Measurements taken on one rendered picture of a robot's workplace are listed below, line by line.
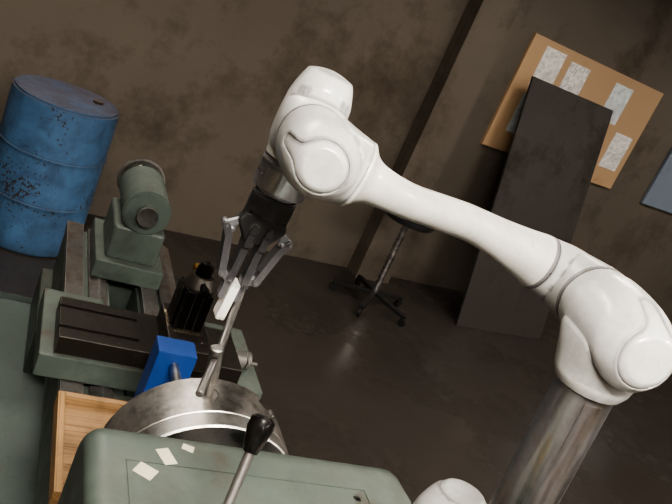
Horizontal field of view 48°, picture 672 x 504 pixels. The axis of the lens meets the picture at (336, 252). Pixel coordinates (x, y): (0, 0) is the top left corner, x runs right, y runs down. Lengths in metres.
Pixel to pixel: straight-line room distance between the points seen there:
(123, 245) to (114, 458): 1.32
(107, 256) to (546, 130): 4.09
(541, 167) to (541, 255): 4.52
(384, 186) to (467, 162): 4.78
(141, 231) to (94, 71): 2.49
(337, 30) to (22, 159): 2.10
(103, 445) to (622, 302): 0.77
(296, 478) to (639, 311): 0.56
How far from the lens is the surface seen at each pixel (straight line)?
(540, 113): 5.75
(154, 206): 2.23
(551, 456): 1.33
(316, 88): 1.15
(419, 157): 5.41
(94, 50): 4.63
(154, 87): 4.74
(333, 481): 1.13
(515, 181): 5.68
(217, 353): 1.18
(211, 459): 1.07
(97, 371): 1.81
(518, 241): 1.31
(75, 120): 3.97
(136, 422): 1.22
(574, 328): 1.26
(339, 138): 0.99
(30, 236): 4.20
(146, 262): 2.31
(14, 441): 2.15
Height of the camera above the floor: 1.88
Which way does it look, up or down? 18 degrees down
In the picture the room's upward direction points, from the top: 24 degrees clockwise
